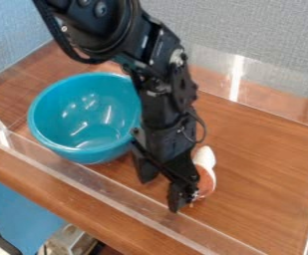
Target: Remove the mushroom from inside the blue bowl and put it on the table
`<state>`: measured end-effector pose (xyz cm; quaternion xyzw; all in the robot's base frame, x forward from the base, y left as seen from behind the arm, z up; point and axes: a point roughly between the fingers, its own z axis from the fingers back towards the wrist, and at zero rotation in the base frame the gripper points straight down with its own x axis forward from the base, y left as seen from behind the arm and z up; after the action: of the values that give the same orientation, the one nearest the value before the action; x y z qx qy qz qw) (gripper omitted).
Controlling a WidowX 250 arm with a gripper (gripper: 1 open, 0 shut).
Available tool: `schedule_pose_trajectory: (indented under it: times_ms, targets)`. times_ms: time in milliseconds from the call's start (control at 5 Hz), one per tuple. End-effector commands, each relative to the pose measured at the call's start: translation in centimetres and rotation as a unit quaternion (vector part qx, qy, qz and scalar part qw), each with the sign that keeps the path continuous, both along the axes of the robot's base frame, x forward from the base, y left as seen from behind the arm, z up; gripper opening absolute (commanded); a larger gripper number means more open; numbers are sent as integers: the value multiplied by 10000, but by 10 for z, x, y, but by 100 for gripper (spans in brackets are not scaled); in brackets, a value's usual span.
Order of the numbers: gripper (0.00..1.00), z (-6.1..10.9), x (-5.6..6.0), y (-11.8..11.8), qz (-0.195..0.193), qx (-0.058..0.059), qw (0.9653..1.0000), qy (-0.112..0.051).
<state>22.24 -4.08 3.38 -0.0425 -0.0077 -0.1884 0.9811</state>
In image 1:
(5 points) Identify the blue bowl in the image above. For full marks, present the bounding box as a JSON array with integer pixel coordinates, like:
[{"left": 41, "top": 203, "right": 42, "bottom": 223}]
[{"left": 27, "top": 72, "right": 142, "bottom": 164}]

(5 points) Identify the black cable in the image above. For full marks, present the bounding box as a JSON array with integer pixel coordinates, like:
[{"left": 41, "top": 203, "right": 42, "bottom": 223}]
[{"left": 180, "top": 108, "right": 209, "bottom": 145}]

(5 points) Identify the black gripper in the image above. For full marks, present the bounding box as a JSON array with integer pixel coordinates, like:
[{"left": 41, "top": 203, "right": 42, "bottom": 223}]
[{"left": 132, "top": 114, "right": 200, "bottom": 213}]

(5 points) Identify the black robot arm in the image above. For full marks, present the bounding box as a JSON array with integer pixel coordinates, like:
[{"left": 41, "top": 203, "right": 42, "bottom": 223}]
[{"left": 33, "top": 0, "right": 204, "bottom": 212}]

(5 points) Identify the white box under table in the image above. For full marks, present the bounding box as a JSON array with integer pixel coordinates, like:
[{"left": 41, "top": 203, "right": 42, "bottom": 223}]
[{"left": 37, "top": 224, "right": 98, "bottom": 255}]

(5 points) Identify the clear acrylic front barrier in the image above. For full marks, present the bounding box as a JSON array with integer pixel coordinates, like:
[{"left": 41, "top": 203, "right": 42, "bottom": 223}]
[{"left": 0, "top": 121, "right": 264, "bottom": 255}]

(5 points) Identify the clear acrylic barrier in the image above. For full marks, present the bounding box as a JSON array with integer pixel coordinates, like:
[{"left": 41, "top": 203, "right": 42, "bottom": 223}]
[
  {"left": 0, "top": 121, "right": 264, "bottom": 255},
  {"left": 188, "top": 44, "right": 308, "bottom": 126}
]

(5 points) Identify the brown and white toy mushroom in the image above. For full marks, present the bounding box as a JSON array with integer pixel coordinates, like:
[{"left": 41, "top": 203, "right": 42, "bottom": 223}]
[{"left": 192, "top": 145, "right": 216, "bottom": 200}]

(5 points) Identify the clear acrylic back barrier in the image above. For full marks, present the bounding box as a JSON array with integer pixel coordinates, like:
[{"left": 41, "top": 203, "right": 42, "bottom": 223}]
[{"left": 188, "top": 44, "right": 308, "bottom": 126}]

